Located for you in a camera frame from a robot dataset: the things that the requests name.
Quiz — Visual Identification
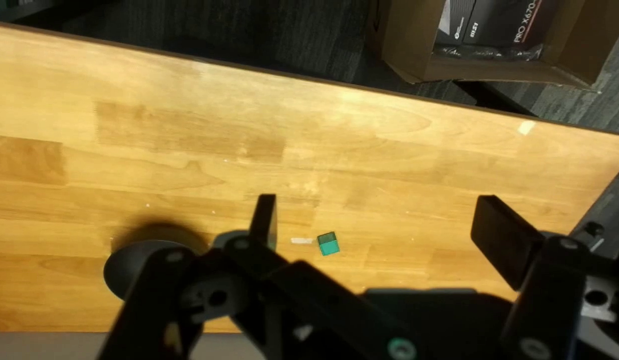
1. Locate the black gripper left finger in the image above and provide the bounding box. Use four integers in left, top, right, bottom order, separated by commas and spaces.
96, 192, 417, 360

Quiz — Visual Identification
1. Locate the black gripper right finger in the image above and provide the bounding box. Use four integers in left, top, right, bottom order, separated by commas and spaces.
469, 194, 619, 360

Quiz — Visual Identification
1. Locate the small green block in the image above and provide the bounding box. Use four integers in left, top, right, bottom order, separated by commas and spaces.
315, 231, 343, 259

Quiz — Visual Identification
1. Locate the brown cardboard box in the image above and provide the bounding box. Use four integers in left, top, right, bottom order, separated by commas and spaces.
377, 0, 619, 89

